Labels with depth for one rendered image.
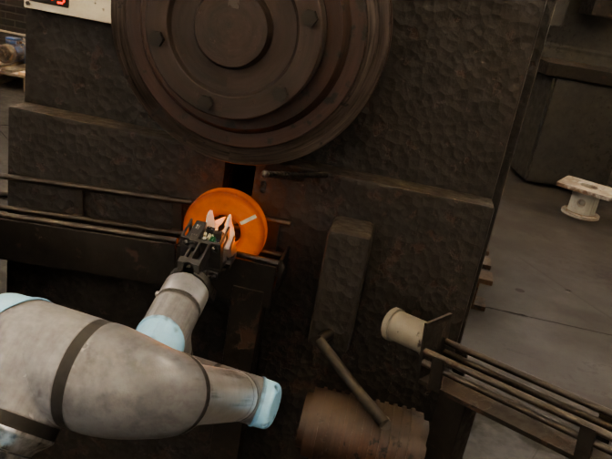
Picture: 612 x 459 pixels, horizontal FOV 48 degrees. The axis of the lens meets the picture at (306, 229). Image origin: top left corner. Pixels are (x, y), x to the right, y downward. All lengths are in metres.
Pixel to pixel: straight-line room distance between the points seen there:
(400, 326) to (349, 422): 0.19
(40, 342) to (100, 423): 0.10
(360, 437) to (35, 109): 0.88
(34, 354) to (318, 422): 0.61
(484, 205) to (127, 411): 0.80
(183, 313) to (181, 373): 0.33
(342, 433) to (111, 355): 0.60
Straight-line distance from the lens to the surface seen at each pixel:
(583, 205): 4.82
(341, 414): 1.22
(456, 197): 1.30
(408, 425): 1.23
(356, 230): 1.23
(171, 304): 1.06
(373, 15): 1.14
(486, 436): 2.24
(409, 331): 1.18
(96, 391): 0.70
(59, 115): 1.45
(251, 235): 1.28
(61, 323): 0.74
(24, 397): 0.74
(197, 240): 1.15
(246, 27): 1.08
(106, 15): 1.41
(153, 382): 0.71
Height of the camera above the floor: 1.22
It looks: 21 degrees down
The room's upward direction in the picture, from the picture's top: 10 degrees clockwise
